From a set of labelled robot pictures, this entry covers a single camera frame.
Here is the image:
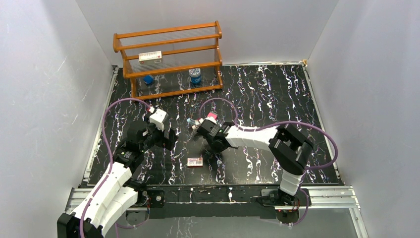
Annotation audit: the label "light blue stapler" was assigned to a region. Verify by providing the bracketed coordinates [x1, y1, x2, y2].
[187, 118, 203, 130]

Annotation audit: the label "red white staple box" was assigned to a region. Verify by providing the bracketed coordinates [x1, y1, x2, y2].
[187, 157, 204, 168]

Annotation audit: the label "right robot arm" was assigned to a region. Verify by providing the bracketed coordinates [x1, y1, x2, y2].
[192, 118, 314, 205]

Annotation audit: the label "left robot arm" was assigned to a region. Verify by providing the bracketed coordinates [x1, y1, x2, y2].
[57, 119, 178, 238]

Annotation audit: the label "pink eraser block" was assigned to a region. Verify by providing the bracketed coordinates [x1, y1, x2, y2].
[207, 112, 217, 121]

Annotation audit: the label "small blue box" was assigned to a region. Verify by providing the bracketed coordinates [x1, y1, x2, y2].
[143, 75, 155, 86]

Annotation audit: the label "blue round tin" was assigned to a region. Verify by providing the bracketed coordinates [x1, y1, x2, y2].
[188, 68, 202, 85]

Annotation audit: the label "orange wooden shelf rack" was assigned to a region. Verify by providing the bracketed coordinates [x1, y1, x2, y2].
[112, 21, 223, 100]

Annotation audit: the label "white staple box on shelf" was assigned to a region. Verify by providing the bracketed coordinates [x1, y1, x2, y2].
[138, 51, 162, 65]

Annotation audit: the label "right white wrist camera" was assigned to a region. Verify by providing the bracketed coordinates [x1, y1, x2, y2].
[205, 114, 217, 124]

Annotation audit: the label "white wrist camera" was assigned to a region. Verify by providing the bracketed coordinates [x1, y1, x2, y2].
[149, 107, 168, 131]
[205, 114, 217, 124]

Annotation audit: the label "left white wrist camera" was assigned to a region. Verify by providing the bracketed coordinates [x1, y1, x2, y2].
[149, 107, 168, 131]

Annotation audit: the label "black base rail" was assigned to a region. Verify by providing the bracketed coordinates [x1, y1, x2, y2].
[127, 184, 312, 222]

